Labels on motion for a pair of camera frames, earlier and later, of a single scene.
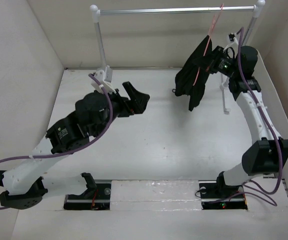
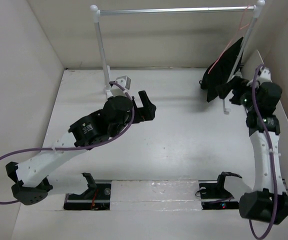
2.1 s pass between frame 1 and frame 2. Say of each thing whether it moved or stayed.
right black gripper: moved
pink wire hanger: moved
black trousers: moved
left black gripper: moved
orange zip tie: stayed
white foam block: stayed
